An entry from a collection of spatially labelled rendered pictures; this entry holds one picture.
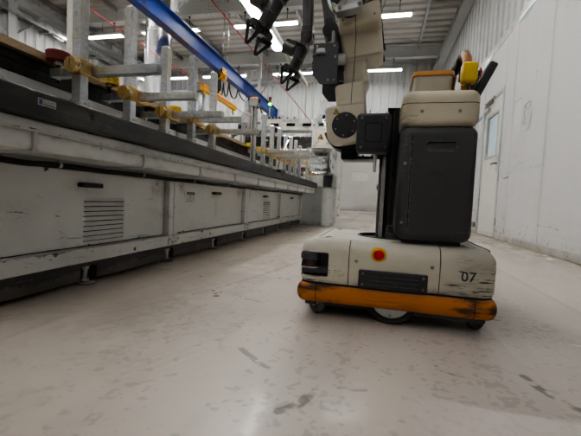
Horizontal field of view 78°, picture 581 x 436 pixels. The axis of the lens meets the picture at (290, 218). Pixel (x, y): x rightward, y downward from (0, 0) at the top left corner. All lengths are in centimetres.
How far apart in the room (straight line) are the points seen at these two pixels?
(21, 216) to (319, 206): 494
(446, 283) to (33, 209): 151
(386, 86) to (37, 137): 1188
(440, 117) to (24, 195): 150
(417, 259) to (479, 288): 21
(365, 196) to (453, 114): 1086
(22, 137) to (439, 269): 135
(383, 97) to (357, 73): 1107
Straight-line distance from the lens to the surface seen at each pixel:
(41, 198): 166
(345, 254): 127
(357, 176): 1219
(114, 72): 144
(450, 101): 136
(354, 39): 163
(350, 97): 152
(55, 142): 140
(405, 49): 1180
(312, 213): 604
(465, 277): 131
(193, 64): 215
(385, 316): 133
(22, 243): 163
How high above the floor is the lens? 42
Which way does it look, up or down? 3 degrees down
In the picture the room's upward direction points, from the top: 3 degrees clockwise
